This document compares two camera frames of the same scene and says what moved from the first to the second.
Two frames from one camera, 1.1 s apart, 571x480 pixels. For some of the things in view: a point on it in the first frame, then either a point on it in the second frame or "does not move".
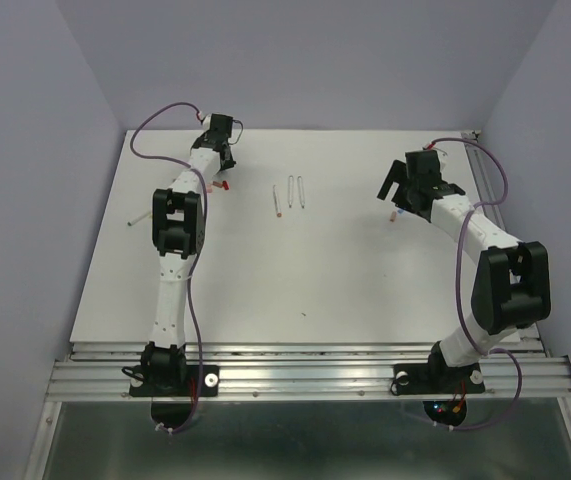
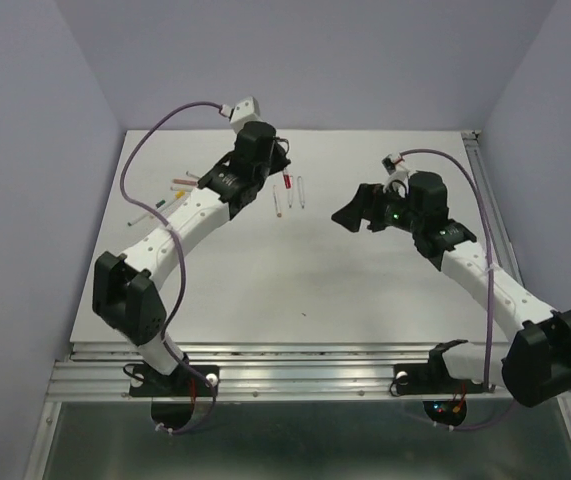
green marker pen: [300, 192] does not move
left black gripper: [228, 164] to [280, 160]
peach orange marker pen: [276, 201] does not move
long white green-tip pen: [140, 218] does not move
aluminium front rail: [304, 371] does not move
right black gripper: [397, 173] to [366, 204]
